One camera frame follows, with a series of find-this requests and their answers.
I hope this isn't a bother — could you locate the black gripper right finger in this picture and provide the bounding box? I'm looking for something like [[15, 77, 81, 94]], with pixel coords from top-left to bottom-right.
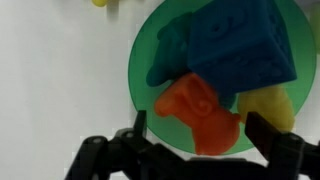
[[244, 111, 320, 180]]

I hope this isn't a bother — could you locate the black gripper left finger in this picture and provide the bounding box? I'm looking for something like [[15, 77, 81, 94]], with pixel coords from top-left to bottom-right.
[[64, 109, 158, 180]]

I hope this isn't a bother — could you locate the yellow soft block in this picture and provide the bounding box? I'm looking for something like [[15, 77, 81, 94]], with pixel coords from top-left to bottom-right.
[[236, 85, 296, 133]]

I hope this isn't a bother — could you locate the green plastic bowl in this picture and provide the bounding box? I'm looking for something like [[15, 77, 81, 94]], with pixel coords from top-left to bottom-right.
[[127, 0, 318, 156]]

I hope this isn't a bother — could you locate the orange toy animal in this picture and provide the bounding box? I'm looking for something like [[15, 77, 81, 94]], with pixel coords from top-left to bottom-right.
[[153, 72, 242, 157]]

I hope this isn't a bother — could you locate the teal toy animal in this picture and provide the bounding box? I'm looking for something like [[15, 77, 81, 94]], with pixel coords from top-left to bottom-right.
[[146, 12, 195, 88]]

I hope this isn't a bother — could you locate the yellow spiky toy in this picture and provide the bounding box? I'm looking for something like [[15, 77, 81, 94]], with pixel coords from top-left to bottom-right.
[[91, 0, 110, 8]]

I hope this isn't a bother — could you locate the large blue embossed cube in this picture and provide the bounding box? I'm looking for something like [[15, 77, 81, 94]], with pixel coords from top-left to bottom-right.
[[186, 0, 298, 98]]

